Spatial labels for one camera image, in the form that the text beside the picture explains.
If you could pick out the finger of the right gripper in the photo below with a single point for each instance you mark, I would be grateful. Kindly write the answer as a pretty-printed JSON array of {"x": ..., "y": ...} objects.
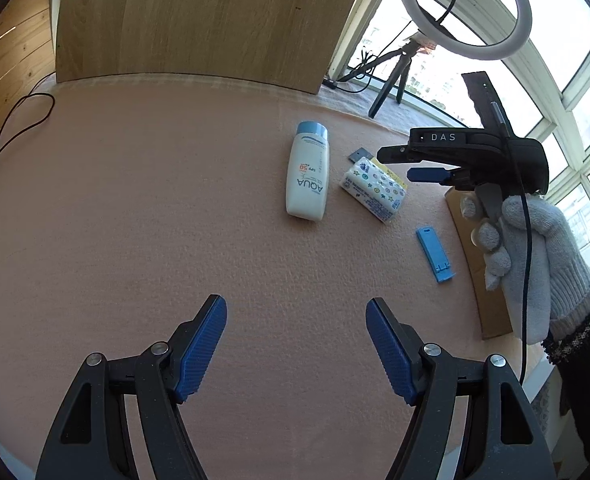
[
  {"x": 436, "y": 175},
  {"x": 404, "y": 154}
]

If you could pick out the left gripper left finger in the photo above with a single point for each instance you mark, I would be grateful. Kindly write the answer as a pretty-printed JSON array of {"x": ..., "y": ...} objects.
[{"x": 89, "y": 438}]

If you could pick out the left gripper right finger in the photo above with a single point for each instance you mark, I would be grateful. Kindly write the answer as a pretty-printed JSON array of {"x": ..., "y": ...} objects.
[{"x": 502, "y": 438}]

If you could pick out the patterned tissue pack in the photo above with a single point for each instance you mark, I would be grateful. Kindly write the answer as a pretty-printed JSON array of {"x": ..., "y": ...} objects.
[{"x": 376, "y": 188}]

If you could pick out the yellow black notebook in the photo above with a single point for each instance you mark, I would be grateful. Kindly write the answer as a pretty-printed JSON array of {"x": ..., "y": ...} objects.
[{"x": 363, "y": 153}]

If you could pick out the blue phone stand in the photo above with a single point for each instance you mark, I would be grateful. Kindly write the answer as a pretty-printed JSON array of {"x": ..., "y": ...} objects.
[{"x": 435, "y": 254}]

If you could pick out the white aqua sunscreen bottle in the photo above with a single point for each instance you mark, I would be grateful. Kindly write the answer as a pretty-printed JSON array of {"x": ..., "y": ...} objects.
[{"x": 308, "y": 173}]

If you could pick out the black tripod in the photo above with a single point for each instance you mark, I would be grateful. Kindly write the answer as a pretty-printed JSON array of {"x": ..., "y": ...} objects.
[{"x": 399, "y": 74}]

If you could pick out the cardboard box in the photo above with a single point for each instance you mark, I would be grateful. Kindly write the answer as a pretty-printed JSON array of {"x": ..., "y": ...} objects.
[{"x": 491, "y": 306}]

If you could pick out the light wooden board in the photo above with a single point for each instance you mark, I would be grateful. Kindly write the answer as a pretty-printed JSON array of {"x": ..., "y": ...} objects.
[{"x": 288, "y": 43}]

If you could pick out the pine wood headboard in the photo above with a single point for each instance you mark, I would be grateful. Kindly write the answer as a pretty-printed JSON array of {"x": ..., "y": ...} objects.
[{"x": 26, "y": 52}]

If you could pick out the black camera box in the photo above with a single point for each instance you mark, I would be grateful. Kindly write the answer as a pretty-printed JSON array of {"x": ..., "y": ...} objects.
[{"x": 487, "y": 104}]

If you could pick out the ring light cable remote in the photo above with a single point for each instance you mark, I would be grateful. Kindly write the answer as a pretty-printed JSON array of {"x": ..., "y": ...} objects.
[{"x": 329, "y": 83}]

